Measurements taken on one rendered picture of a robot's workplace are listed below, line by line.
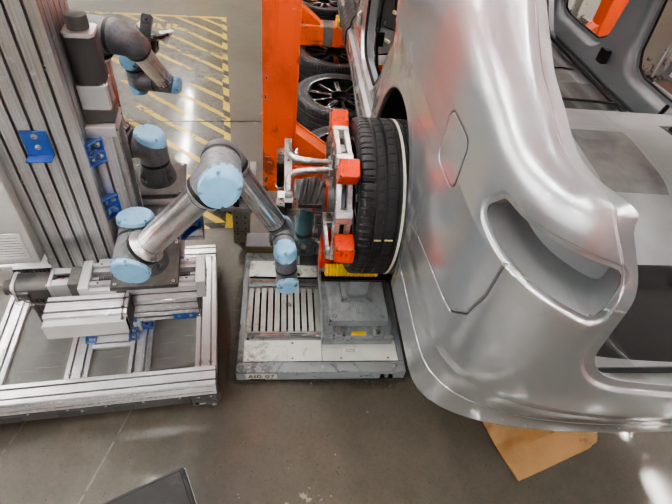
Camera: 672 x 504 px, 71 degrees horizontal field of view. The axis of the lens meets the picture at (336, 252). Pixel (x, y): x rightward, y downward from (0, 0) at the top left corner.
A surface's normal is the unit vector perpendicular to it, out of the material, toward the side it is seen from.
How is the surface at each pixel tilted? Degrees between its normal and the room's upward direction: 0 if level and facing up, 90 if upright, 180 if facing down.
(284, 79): 90
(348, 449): 0
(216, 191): 84
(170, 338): 0
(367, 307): 0
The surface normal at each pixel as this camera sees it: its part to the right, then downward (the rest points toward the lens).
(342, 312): 0.11, -0.70
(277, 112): 0.07, 0.72
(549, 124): -0.15, -0.52
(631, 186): 0.12, -0.41
